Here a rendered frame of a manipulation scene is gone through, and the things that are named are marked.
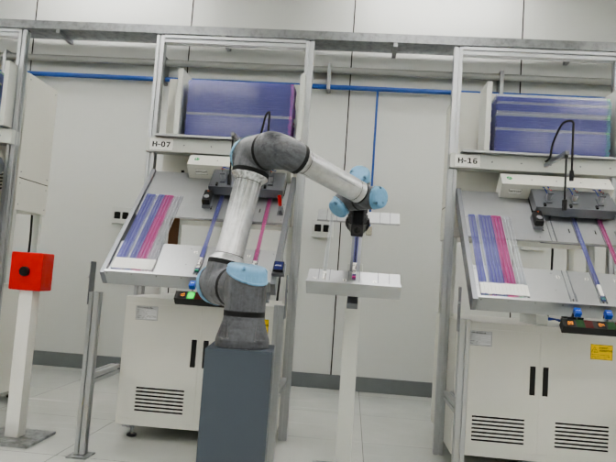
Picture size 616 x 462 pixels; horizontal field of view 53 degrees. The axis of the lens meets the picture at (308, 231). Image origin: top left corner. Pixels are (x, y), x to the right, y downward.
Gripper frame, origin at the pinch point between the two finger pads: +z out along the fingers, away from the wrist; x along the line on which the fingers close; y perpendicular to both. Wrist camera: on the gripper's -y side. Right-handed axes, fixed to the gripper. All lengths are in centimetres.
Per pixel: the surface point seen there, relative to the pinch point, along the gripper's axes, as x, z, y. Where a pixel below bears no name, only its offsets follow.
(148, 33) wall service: 157, 68, 212
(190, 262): 66, 8, -13
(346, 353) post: 1.3, 24.9, -39.4
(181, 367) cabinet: 73, 52, -40
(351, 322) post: -0.1, 18.6, -28.9
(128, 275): 88, 5, -23
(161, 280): 75, 7, -23
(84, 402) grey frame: 101, 32, -66
